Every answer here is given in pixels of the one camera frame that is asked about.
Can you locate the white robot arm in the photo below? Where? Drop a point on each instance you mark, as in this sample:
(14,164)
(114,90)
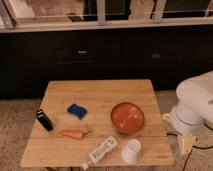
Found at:
(195,104)

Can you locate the black stapler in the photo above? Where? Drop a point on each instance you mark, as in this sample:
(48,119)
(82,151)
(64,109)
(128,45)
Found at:
(44,120)

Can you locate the white ceramic cup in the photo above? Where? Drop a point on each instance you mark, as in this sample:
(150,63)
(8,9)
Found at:
(130,153)

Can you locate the white tube with label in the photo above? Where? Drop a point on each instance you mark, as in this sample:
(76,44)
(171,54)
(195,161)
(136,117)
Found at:
(101,151)

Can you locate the orange bowl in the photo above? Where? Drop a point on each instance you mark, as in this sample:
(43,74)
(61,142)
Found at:
(127,118)

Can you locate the dark cabinet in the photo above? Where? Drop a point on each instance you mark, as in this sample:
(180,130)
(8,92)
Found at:
(164,55)

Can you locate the orange toy carrot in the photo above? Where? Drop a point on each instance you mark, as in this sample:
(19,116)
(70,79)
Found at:
(76,134)

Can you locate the wooden table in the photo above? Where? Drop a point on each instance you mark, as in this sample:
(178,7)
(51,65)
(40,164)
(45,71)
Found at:
(98,97)

